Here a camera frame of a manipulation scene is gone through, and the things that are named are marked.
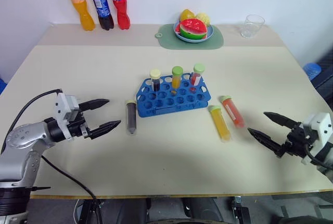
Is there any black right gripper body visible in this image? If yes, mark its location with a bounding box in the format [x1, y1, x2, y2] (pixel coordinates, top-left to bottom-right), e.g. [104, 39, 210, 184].
[275, 122, 313, 160]

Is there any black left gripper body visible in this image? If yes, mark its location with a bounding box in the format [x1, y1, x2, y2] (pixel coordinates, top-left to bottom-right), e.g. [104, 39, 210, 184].
[67, 113, 93, 139]

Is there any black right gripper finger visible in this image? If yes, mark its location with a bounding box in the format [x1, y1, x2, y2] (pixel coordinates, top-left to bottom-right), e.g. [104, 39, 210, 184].
[263, 111, 298, 131]
[247, 127, 284, 155]

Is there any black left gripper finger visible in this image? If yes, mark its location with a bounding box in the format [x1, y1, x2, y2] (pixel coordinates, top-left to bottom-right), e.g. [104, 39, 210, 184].
[78, 98, 111, 112]
[89, 119, 122, 140]

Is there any dark liquid tube yellow cap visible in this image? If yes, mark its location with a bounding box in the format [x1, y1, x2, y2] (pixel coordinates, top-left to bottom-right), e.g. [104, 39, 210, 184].
[125, 99, 138, 136]
[149, 68, 162, 92]

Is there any red liquid tube green cap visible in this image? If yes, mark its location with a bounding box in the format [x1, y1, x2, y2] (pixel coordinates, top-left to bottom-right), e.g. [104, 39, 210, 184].
[220, 95, 246, 129]
[190, 63, 206, 87]

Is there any orange liquid tube green cap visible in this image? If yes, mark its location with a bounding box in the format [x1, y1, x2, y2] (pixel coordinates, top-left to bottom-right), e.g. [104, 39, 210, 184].
[171, 65, 184, 90]
[209, 105, 232, 142]

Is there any blue test tube rack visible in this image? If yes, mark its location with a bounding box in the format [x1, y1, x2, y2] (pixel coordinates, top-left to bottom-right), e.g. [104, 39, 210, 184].
[135, 73, 211, 118]

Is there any blue plastic container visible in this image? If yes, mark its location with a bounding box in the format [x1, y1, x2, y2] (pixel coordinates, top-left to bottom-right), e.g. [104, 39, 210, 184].
[302, 62, 324, 80]

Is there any black carbon-pattern object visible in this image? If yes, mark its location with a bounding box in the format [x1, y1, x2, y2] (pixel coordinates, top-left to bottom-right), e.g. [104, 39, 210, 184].
[311, 51, 333, 100]

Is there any blue object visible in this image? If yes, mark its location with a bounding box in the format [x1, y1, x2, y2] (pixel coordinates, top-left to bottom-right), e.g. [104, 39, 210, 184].
[0, 73, 8, 95]

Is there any green silicone mat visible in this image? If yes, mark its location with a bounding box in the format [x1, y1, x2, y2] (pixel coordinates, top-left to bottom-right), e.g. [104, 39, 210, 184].
[155, 23, 225, 51]

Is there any cola bottle blue label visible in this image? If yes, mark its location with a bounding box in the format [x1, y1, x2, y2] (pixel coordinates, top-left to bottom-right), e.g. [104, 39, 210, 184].
[86, 0, 115, 31]

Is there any orange soda bottle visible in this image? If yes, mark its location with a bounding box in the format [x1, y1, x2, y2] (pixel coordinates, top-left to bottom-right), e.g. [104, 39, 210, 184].
[63, 0, 96, 32]

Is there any clear glass cup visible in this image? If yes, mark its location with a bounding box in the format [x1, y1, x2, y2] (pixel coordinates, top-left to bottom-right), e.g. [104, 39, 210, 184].
[240, 14, 266, 39]

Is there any red soda bottle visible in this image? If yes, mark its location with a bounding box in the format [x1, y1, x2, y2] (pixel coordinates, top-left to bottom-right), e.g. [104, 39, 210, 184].
[109, 0, 132, 30]

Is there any light blue plate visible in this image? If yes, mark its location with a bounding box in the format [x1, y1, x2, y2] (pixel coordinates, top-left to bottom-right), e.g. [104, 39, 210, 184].
[173, 20, 216, 44]

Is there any toy watermelon slice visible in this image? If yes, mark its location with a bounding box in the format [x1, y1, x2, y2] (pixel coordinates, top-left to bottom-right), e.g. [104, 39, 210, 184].
[175, 18, 209, 40]

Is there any toy yellow-orange fruit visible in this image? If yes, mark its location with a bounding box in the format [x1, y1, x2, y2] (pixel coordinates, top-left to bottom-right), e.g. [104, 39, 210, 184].
[180, 8, 197, 23]

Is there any toy pale yellow fruit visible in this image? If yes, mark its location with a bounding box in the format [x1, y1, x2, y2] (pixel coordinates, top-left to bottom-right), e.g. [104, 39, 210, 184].
[195, 12, 211, 26]

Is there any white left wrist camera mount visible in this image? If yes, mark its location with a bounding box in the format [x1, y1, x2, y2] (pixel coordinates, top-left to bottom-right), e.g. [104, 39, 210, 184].
[53, 92, 80, 140]

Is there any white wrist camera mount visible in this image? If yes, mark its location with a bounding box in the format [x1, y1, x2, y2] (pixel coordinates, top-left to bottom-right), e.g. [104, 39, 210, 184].
[301, 112, 333, 166]
[53, 92, 80, 140]

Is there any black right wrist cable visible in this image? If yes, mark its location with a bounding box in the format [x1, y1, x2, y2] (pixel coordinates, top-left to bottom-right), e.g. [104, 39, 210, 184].
[303, 143, 333, 170]

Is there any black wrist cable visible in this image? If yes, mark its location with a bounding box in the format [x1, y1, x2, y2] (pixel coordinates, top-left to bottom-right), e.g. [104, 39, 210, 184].
[0, 88, 63, 156]
[303, 143, 333, 170]

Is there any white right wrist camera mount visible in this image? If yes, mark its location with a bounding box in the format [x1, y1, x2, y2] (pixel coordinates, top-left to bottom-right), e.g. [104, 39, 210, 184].
[301, 112, 333, 166]

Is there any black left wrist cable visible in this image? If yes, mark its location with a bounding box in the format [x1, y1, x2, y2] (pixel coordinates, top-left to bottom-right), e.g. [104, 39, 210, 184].
[0, 88, 63, 156]

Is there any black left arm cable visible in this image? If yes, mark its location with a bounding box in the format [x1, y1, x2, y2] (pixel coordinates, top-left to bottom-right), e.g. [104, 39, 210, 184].
[40, 155, 104, 224]

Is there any black metal table bracket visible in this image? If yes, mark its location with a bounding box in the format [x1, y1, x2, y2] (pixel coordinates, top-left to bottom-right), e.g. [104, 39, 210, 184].
[230, 196, 251, 224]
[77, 198, 103, 224]

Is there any white cable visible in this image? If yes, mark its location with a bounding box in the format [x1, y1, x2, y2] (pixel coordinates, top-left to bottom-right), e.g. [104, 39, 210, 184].
[73, 198, 82, 223]

